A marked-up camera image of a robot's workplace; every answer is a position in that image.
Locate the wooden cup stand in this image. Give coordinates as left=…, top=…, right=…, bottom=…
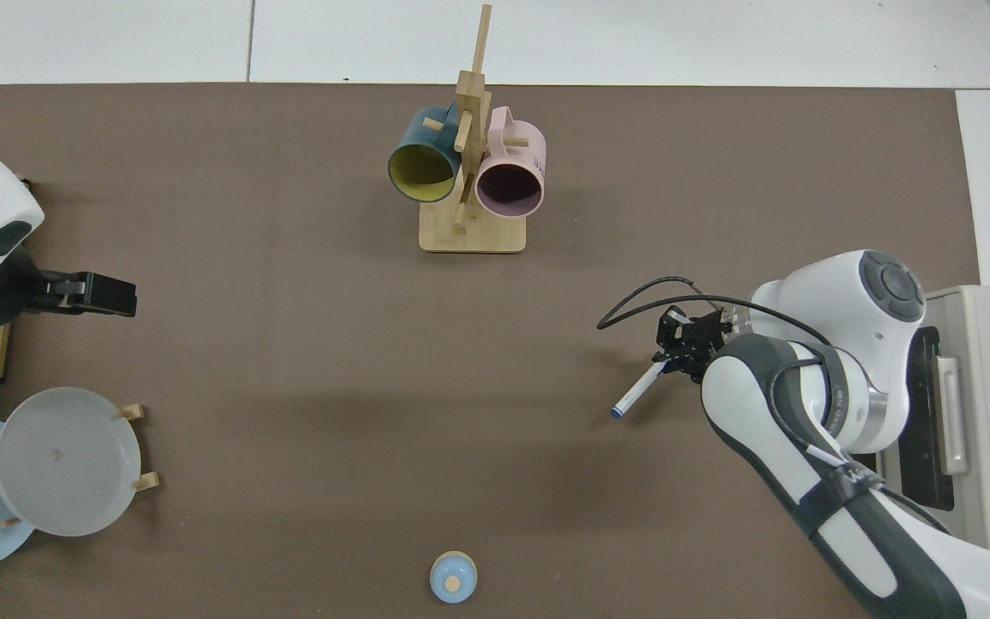
left=419, top=4, right=528, bottom=254

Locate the teal cup with yellow inside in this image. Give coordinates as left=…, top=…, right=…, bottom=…
left=388, top=105, right=463, bottom=204

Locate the pink cup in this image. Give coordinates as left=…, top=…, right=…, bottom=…
left=474, top=107, right=547, bottom=218

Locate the grey plate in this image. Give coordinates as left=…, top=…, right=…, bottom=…
left=0, top=387, right=142, bottom=537

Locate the wooden plate rack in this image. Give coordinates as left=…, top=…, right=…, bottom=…
left=0, top=403, right=161, bottom=528

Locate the small blue round thing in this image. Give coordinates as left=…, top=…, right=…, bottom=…
left=430, top=551, right=478, bottom=604

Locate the brown table cloth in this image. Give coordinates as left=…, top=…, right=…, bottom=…
left=0, top=83, right=981, bottom=619

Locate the white marker with blue cap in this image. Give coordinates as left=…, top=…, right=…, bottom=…
left=611, top=359, right=669, bottom=420

